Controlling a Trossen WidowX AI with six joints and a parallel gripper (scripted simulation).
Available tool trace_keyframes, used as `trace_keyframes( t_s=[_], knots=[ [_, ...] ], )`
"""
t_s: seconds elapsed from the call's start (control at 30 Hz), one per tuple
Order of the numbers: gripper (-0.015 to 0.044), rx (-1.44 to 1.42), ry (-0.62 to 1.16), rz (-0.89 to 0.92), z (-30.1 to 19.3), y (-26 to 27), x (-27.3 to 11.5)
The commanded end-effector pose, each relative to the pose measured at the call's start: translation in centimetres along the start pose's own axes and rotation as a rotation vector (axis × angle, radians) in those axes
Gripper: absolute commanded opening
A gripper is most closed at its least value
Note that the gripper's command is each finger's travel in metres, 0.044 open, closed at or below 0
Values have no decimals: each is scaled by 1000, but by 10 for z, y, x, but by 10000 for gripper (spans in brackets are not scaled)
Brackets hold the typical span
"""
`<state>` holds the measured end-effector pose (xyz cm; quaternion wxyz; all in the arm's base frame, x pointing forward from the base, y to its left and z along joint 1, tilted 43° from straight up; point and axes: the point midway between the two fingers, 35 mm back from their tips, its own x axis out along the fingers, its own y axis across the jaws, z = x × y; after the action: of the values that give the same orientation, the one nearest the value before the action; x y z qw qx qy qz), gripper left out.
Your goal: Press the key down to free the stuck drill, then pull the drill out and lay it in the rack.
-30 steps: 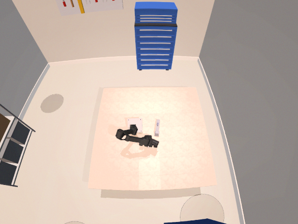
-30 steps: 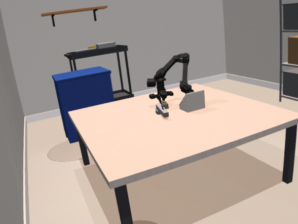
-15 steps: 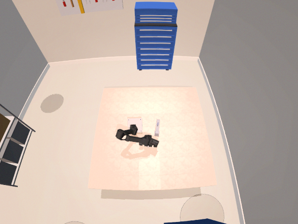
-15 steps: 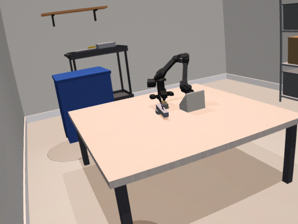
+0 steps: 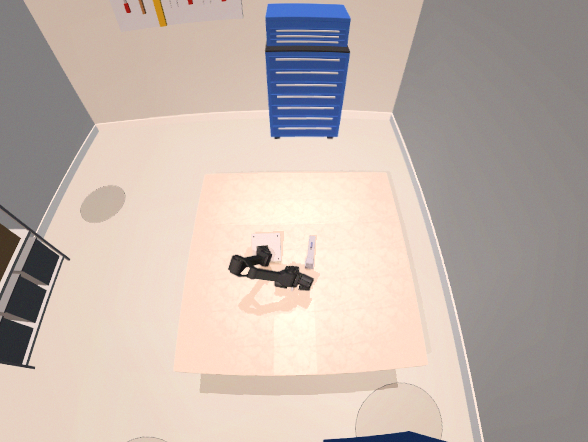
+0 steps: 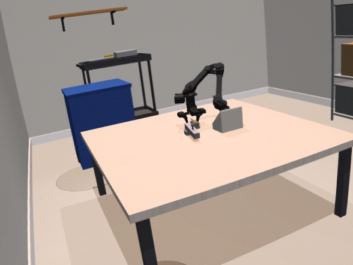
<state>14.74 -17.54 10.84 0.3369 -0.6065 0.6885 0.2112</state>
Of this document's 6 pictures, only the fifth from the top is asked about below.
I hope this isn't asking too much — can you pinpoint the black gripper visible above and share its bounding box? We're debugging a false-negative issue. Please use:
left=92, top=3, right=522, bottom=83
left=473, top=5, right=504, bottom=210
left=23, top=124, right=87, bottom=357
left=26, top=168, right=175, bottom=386
left=274, top=282, right=311, bottom=291

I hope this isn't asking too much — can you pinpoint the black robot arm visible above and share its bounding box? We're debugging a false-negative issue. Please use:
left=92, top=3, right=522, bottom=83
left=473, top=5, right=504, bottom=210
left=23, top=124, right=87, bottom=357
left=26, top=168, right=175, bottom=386
left=228, top=245, right=315, bottom=289

